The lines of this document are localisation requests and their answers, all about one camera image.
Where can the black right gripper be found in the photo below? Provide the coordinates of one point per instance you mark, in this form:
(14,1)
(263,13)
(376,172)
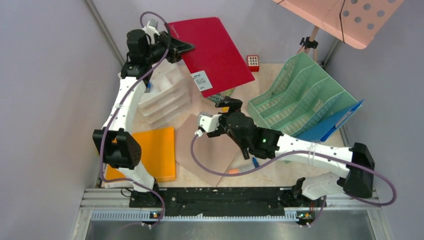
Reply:
(234,104)

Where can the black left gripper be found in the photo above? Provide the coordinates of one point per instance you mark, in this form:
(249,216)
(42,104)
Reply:
(174,45)

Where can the red plastic folder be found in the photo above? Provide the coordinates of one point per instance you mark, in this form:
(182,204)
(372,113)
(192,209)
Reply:
(215,63)

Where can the orange folder binder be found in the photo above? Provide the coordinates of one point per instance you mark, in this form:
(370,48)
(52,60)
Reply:
(158,153)

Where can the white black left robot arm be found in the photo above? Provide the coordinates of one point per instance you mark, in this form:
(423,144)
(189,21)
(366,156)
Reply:
(114,141)

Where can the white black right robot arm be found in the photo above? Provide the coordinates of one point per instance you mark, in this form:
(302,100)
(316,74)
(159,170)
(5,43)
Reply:
(349,168)

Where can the green Treehouse paperback book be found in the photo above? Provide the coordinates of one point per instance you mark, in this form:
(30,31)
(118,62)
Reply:
(221,95)

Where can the red grid pen holder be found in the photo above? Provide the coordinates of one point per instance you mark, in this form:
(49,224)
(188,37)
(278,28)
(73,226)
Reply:
(253,63)

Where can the white plastic drawer organizer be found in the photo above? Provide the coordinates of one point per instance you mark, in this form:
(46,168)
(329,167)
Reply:
(168,98)

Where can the blue marker cap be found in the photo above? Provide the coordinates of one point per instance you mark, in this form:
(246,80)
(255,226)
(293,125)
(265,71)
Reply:
(255,162)

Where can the orange cap clear marker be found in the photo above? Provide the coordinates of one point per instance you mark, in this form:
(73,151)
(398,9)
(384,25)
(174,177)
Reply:
(241,169)

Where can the green plastic file rack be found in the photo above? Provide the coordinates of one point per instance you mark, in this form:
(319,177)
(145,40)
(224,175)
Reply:
(301,96)

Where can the blue file folder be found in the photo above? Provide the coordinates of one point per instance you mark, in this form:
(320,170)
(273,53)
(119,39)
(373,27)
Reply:
(327,127)

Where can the pink music stand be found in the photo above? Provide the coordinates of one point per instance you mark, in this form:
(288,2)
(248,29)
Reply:
(354,22)

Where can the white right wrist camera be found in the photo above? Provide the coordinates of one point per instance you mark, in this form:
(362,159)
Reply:
(208,122)

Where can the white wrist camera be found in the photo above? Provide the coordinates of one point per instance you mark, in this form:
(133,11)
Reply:
(208,122)
(151,30)

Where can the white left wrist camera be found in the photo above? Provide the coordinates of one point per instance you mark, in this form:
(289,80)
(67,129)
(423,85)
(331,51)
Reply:
(151,30)

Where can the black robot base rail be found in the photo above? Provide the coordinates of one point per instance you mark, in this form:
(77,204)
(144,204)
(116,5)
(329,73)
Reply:
(203,198)

